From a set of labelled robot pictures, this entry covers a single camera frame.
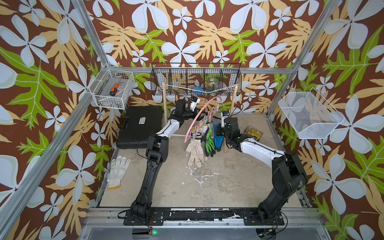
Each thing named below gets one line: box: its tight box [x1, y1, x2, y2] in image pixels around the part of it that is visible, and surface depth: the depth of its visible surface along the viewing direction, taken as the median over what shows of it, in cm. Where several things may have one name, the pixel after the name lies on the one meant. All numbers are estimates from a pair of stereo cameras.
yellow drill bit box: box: [244, 126, 264, 141], surface depth 107 cm
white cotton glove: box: [200, 124, 209, 135], surface depth 95 cm
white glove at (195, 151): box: [185, 139, 207, 168], surface depth 93 cm
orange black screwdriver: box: [109, 83, 120, 97], surface depth 82 cm
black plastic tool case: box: [116, 105, 163, 149], surface depth 107 cm
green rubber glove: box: [205, 123, 216, 157], surface depth 97 cm
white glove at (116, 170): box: [107, 155, 132, 190], surface depth 92 cm
